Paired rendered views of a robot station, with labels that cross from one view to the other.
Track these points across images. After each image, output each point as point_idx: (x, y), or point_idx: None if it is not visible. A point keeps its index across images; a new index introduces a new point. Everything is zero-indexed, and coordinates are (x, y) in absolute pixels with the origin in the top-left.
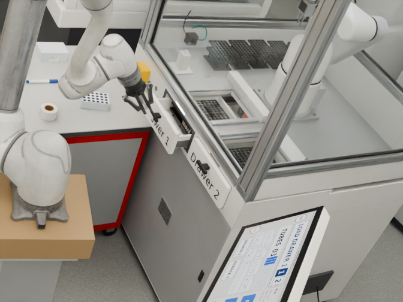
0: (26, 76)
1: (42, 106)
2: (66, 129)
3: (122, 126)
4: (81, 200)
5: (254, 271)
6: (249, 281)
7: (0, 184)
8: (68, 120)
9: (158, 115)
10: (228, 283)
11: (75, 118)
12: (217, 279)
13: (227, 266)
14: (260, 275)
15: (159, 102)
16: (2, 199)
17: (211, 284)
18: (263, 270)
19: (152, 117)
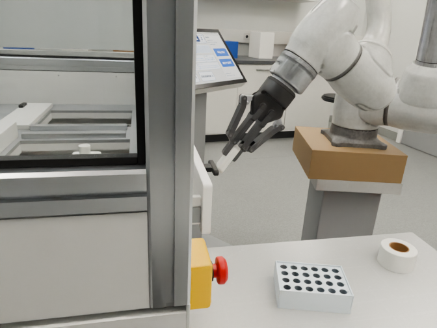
0: (423, 19)
1: (413, 248)
2: (350, 241)
3: (246, 246)
4: (311, 138)
5: (202, 56)
6: (209, 56)
7: (395, 148)
8: (353, 256)
9: (205, 164)
10: (214, 71)
11: (340, 258)
12: (216, 82)
13: (207, 81)
14: (203, 51)
15: (197, 166)
16: (385, 142)
17: (220, 84)
18: (199, 51)
19: (217, 162)
